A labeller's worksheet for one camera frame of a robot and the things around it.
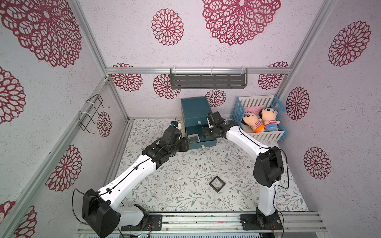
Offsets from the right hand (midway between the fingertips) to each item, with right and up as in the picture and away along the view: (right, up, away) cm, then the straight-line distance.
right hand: (211, 133), depth 93 cm
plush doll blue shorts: (+41, +12, +10) cm, 44 cm away
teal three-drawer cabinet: (-10, +15, +5) cm, 19 cm away
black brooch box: (+2, -30, -6) cm, 30 cm away
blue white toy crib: (+47, +24, +17) cm, 55 cm away
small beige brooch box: (-11, -3, +5) cm, 12 cm away
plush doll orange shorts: (+29, +10, +10) cm, 33 cm away
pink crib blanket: (+36, +18, +20) cm, 45 cm away
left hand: (-16, -4, -15) cm, 22 cm away
